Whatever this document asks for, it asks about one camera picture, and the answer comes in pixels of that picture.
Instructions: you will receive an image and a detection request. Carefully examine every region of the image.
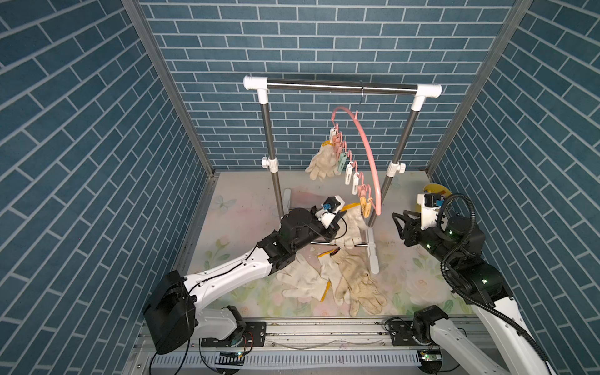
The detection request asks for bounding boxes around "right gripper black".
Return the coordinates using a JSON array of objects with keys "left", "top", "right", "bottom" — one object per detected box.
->
[{"left": 391, "top": 209, "right": 453, "bottom": 270}]

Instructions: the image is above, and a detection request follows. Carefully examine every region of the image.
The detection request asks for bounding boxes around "white cotton glove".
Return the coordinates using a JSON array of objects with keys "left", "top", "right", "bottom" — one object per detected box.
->
[
  {"left": 305, "top": 141, "right": 340, "bottom": 181},
  {"left": 333, "top": 203, "right": 368, "bottom": 249},
  {"left": 276, "top": 253, "right": 329, "bottom": 302}
]

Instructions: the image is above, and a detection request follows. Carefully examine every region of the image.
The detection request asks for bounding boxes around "pink clip hanger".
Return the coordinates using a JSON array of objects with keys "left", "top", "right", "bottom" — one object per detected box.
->
[{"left": 330, "top": 83, "right": 383, "bottom": 219}]

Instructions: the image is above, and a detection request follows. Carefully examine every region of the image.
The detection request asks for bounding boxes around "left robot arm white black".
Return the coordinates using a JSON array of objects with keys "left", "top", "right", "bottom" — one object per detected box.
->
[{"left": 142, "top": 203, "right": 346, "bottom": 355}]

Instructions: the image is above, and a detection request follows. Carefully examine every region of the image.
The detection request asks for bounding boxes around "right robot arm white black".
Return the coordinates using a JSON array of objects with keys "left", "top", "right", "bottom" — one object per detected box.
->
[{"left": 392, "top": 211, "right": 554, "bottom": 374}]

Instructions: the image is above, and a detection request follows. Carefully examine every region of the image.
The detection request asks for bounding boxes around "white glove yellow cuff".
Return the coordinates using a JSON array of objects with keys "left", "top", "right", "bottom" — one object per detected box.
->
[{"left": 318, "top": 248, "right": 350, "bottom": 306}]

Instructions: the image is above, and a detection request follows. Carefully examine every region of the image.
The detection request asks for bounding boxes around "yellow cup with pens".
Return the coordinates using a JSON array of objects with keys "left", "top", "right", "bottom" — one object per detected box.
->
[{"left": 417, "top": 183, "right": 452, "bottom": 213}]

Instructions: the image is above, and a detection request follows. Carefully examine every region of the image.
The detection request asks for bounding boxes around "dirty beige cotton glove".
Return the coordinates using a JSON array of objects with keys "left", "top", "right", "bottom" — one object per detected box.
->
[{"left": 332, "top": 249, "right": 388, "bottom": 317}]

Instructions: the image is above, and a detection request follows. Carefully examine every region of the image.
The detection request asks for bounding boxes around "metal clothes drying rack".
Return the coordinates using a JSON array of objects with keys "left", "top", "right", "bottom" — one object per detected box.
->
[{"left": 242, "top": 75, "right": 443, "bottom": 276}]

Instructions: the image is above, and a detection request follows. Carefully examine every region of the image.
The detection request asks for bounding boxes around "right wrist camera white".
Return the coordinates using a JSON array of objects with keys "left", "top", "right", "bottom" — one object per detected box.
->
[{"left": 417, "top": 193, "right": 445, "bottom": 231}]

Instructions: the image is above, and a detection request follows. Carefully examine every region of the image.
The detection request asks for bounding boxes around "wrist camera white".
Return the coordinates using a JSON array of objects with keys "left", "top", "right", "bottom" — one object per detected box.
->
[
  {"left": 314, "top": 195, "right": 345, "bottom": 228},
  {"left": 417, "top": 193, "right": 445, "bottom": 231}
]

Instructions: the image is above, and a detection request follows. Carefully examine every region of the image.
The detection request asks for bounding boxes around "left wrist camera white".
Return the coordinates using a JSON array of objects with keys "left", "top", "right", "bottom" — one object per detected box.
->
[{"left": 314, "top": 195, "right": 345, "bottom": 228}]

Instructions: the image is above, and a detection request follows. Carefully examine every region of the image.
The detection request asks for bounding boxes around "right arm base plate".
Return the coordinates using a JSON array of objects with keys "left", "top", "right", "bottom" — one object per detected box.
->
[{"left": 383, "top": 317, "right": 436, "bottom": 347}]

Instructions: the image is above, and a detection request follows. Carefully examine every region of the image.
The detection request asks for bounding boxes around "aluminium front rail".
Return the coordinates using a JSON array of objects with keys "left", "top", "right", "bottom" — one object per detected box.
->
[{"left": 124, "top": 317, "right": 507, "bottom": 374}]

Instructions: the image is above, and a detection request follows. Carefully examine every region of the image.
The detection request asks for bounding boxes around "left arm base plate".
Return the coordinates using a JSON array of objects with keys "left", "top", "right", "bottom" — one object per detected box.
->
[{"left": 199, "top": 321, "right": 267, "bottom": 349}]

